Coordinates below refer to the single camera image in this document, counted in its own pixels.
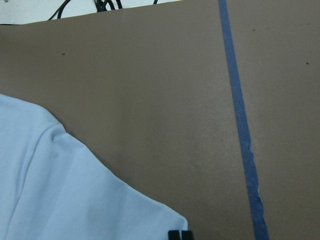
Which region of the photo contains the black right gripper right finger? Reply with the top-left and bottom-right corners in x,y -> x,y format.
181,230 -> 194,240

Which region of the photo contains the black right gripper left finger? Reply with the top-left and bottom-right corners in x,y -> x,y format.
168,230 -> 181,240

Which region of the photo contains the light blue t-shirt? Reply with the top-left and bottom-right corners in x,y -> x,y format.
0,95 -> 188,240

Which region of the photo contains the black cable bundle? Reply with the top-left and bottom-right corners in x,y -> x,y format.
48,0 -> 159,21

